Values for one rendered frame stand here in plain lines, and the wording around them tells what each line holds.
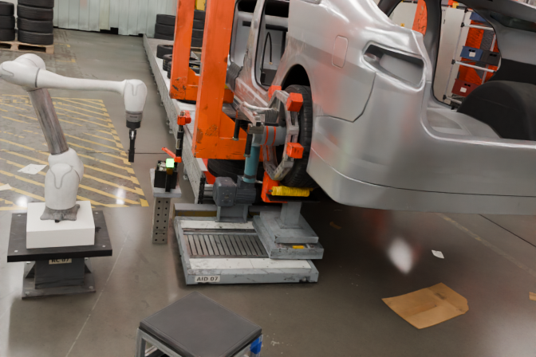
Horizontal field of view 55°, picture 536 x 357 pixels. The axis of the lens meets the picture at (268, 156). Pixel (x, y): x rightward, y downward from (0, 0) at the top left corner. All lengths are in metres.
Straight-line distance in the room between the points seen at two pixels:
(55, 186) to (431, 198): 1.90
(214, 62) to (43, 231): 1.55
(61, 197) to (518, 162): 2.29
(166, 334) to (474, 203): 1.60
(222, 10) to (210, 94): 0.56
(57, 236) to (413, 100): 1.89
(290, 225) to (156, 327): 1.54
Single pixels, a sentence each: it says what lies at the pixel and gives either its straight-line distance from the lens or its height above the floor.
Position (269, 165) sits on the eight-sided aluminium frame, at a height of 0.61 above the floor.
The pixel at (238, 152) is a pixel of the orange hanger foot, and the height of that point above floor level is 0.58.
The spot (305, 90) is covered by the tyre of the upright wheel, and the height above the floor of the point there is 1.17.
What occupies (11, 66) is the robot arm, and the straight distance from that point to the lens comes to 2.82.
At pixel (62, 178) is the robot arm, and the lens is 2.88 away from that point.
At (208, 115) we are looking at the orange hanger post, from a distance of 3.62.
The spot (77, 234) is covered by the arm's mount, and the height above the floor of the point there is 0.36.
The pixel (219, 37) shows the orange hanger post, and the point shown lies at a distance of 3.54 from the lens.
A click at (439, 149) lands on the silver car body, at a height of 1.13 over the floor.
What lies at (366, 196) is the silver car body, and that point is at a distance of 2.55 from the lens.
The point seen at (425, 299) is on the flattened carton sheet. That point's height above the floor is 0.01.
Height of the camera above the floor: 1.68
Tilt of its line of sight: 17 degrees down
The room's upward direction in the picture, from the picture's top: 9 degrees clockwise
